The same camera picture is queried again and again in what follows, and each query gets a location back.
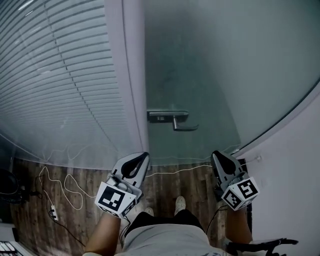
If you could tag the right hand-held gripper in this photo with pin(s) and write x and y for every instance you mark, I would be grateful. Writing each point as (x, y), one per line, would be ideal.
(240, 193)

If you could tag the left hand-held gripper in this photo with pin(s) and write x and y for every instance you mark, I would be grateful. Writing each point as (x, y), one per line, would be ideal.
(112, 197)

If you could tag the frosted glass door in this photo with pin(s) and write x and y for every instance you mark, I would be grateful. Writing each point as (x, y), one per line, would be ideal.
(225, 62)

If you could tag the person's right forearm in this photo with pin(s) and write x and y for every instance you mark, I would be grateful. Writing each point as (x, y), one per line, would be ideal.
(240, 225)

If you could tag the person's left forearm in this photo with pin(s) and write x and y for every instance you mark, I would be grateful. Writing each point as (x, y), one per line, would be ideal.
(102, 235)

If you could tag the person's left white shoe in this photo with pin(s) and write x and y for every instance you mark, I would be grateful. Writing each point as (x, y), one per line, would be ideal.
(149, 211)

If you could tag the person's white shoe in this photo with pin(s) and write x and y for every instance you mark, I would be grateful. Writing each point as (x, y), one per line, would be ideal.
(180, 203)
(149, 211)

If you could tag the person's right white shoe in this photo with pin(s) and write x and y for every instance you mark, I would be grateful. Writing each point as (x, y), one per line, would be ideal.
(180, 203)

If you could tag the person's black shorts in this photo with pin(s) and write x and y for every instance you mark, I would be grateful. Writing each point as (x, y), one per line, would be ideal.
(165, 217)

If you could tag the person's light grey shirt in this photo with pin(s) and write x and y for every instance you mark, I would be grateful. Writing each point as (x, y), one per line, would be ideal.
(165, 242)

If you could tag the black chair base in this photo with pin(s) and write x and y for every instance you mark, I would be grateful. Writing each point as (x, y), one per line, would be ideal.
(265, 246)

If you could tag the white power strip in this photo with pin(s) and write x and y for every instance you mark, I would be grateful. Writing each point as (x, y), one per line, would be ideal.
(54, 212)

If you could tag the grey window blinds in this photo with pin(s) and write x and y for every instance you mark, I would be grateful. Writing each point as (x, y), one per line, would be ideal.
(50, 75)

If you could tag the white keyboard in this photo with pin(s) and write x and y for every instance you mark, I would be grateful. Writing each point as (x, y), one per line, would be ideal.
(7, 247)

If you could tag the white door frame post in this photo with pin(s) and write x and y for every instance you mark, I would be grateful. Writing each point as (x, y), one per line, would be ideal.
(130, 75)

